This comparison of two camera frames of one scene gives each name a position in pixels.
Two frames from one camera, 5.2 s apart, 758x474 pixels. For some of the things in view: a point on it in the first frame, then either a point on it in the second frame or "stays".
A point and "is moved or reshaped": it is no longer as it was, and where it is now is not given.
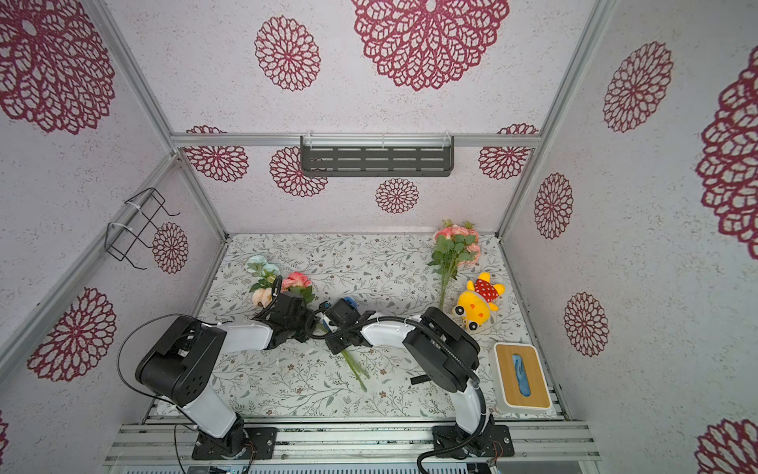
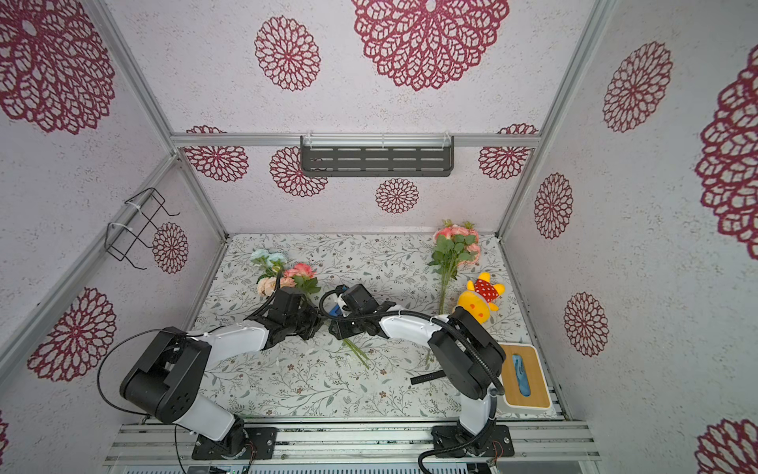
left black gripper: (306, 313) stays
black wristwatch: (419, 379) stays
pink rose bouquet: (299, 282) is moved or reshaped
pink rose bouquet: (455, 247) stays
